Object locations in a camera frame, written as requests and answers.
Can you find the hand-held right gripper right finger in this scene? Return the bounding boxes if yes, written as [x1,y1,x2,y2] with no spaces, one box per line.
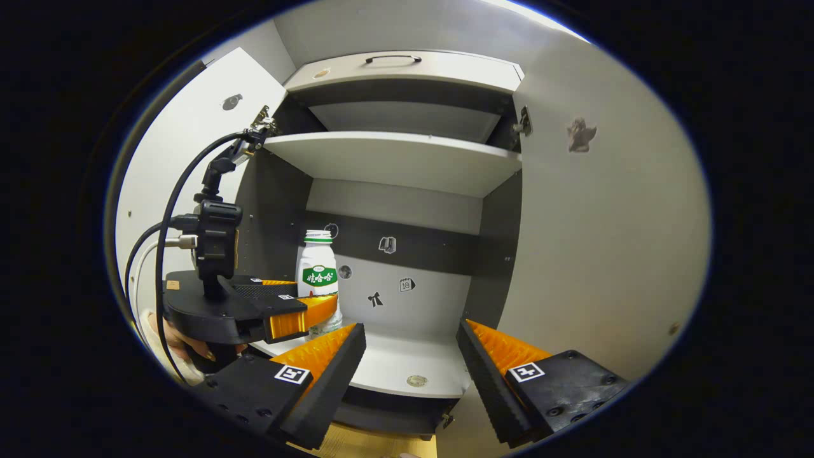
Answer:
[456,318,631,449]

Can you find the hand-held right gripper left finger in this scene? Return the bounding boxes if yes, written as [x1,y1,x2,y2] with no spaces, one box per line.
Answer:
[200,323,368,450]

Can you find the white bottle green label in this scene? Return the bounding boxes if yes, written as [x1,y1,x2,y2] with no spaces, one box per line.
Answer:
[296,230,344,338]

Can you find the white cabinet door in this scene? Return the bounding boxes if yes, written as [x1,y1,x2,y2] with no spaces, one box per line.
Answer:
[114,46,288,357]
[445,35,713,455]

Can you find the grey white cabinet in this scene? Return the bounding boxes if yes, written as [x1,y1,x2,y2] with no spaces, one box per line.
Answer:
[238,50,525,440]

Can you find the white cabinet shelf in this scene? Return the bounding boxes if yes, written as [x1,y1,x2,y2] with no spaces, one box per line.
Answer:
[264,130,523,199]

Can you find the cream cabinet drawer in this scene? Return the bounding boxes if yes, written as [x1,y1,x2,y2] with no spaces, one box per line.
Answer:
[283,50,525,96]

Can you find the white cable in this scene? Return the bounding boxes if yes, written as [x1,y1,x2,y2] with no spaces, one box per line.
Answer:
[132,235,199,331]

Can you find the thick black cable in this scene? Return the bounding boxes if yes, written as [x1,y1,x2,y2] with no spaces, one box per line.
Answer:
[124,216,201,325]

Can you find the thin black cable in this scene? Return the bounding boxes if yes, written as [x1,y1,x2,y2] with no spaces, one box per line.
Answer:
[155,130,255,382]

